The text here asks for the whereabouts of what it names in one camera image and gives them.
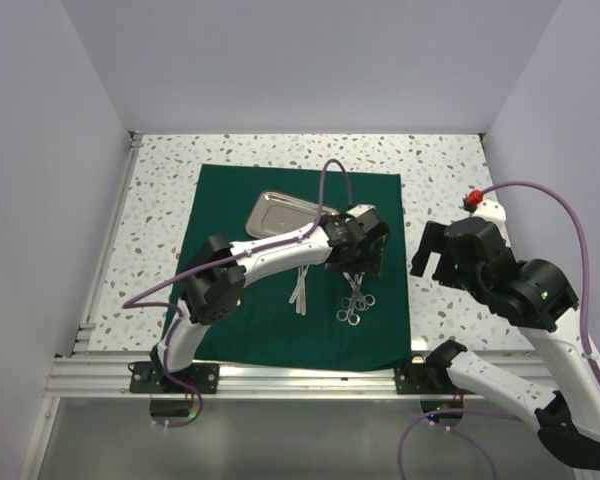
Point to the aluminium frame rail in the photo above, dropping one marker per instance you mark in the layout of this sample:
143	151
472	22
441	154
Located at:
433	166

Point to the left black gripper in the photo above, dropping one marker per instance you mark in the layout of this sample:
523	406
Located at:
369	264

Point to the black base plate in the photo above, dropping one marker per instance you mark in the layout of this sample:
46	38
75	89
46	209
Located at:
146	379
416	377

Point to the steel instrument tray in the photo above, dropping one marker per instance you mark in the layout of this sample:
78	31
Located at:
276	213

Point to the steel scalpel handle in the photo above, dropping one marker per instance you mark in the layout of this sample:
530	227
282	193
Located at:
305	297
293	294
300	270

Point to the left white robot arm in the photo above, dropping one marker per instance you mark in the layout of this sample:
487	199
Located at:
221	272

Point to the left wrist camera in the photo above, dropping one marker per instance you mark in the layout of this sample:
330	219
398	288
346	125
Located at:
360	209

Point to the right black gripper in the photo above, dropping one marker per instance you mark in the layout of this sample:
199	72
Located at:
433	239

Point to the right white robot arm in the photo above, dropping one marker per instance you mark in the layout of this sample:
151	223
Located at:
537	300

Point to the steel surgical scissors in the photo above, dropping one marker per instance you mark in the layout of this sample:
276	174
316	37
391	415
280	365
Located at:
349	301

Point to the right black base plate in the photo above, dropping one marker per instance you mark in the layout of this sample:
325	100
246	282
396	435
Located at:
416	377

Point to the green surgical cloth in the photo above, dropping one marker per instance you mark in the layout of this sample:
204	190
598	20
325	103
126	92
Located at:
265	329

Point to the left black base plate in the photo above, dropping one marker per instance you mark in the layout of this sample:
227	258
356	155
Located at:
146	379

